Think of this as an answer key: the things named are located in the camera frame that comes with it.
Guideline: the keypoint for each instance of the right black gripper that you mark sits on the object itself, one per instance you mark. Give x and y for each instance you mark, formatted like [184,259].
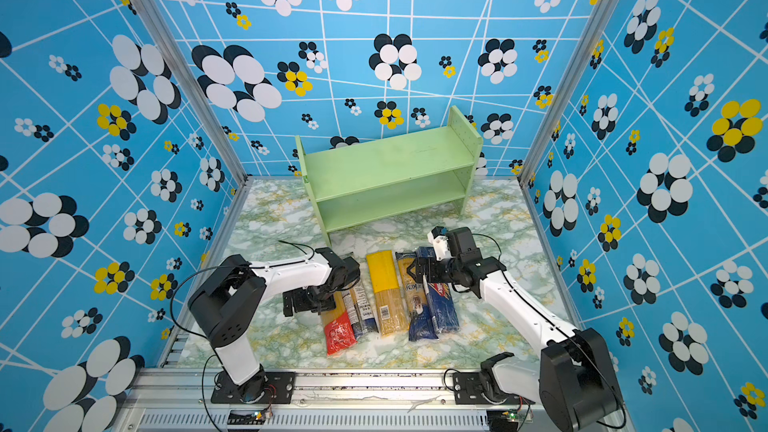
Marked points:
[421,262]

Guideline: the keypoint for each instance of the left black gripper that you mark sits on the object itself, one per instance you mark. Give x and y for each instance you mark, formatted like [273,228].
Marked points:
[304,297]

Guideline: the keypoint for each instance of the red spaghetti package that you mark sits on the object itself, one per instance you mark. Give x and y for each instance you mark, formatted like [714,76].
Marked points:
[338,330]

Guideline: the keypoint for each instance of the clear blue-label spaghetti package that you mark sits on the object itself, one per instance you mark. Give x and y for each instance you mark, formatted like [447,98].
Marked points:
[359,310]

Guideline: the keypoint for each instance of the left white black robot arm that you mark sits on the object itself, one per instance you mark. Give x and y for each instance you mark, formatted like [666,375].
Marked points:
[226,302]

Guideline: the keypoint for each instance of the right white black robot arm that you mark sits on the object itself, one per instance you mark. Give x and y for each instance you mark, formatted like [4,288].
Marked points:
[575,381]

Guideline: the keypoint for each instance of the dark blue Barilla spaghetti package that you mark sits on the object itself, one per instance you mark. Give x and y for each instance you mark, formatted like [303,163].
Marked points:
[439,294]

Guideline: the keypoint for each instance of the yellow spaghetti package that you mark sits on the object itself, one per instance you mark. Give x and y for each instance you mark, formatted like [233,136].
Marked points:
[389,306]

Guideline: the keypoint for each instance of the green two-tier wooden shelf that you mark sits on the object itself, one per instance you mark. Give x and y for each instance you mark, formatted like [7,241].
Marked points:
[358,184]

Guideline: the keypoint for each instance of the left green circuit board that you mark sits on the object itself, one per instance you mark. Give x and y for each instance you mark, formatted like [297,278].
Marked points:
[249,418]

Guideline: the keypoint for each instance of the green circuit board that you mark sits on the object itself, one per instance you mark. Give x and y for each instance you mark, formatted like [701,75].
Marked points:
[249,418]
[505,421]

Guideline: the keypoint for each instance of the right green circuit board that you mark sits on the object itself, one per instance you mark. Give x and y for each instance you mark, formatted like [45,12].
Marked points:
[505,421]

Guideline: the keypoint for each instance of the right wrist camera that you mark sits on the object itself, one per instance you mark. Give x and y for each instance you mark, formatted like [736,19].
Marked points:
[437,237]

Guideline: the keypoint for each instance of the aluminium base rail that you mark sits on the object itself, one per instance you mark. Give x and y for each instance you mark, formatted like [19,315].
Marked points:
[322,400]

